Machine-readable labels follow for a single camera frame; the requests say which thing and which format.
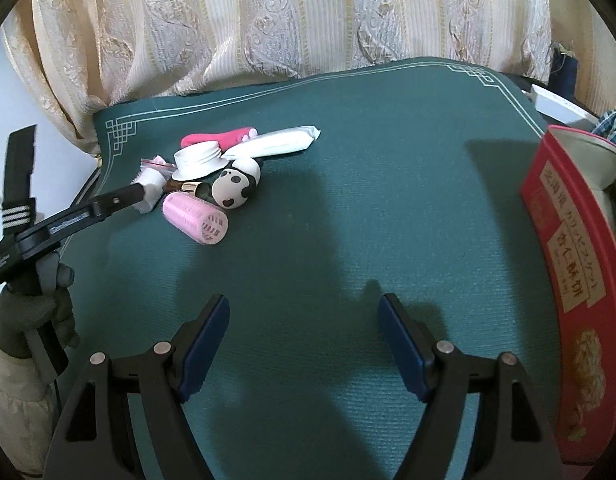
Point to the person's left forearm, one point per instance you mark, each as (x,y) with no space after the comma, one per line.
(10,400)

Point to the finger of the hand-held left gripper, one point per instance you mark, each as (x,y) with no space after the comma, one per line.
(120,201)

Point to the red cardboard box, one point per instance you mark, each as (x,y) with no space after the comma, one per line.
(552,220)

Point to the white flat box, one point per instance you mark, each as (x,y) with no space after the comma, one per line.
(555,102)

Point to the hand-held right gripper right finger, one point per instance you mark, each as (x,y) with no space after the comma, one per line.
(400,345)

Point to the dark blue bottle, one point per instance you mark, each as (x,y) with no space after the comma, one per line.
(563,70)

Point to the white plastic lid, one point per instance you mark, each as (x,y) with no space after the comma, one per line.
(198,160)

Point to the large pink hair roller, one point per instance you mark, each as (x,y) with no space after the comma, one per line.
(193,215)

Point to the cream patterned curtain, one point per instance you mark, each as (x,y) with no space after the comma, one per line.
(288,20)

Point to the green table mat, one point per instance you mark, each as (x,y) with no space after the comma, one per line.
(338,220)

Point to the plaid cloth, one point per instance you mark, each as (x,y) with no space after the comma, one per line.
(612,127)

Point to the person's left hand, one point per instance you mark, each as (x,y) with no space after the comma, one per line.
(18,320)

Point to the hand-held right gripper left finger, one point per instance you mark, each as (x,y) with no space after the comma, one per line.
(208,345)

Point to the panda toy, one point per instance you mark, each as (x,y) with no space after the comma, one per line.
(233,185)

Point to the small glass bottle gold cap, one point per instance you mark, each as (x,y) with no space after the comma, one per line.
(188,188)

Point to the white paper packet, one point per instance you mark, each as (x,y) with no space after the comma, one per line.
(150,190)

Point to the small clear zip bag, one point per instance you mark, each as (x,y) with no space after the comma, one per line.
(155,164)

